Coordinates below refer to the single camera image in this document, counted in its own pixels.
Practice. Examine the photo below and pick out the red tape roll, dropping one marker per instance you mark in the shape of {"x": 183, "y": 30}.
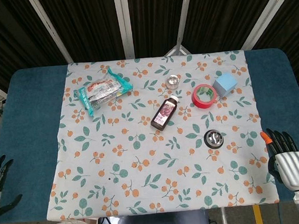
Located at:
{"x": 201, "y": 103}

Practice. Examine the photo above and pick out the white screen frame post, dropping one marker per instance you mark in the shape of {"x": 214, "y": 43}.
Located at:
{"x": 50, "y": 30}
{"x": 123, "y": 22}
{"x": 183, "y": 17}
{"x": 264, "y": 13}

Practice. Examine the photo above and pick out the teal and silver snack bag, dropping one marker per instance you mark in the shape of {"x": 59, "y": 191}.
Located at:
{"x": 101, "y": 91}

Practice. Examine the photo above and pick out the small clear plastic jar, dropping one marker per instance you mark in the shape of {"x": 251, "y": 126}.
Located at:
{"x": 172, "y": 82}

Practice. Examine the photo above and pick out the dark grape juice bottle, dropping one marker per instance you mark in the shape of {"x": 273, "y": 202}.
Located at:
{"x": 164, "y": 114}

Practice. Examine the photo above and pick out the light blue cube box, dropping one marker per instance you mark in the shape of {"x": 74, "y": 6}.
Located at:
{"x": 224, "y": 85}

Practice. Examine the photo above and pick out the blue table cover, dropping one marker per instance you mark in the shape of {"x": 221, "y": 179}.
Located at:
{"x": 29, "y": 114}

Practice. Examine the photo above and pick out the floral white tablecloth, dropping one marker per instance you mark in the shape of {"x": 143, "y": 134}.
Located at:
{"x": 133, "y": 171}

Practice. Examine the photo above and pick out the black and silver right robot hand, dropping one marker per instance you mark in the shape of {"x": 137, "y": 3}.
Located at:
{"x": 291, "y": 167}

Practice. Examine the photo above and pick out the silver desk bell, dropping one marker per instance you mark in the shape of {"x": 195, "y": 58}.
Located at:
{"x": 214, "y": 138}

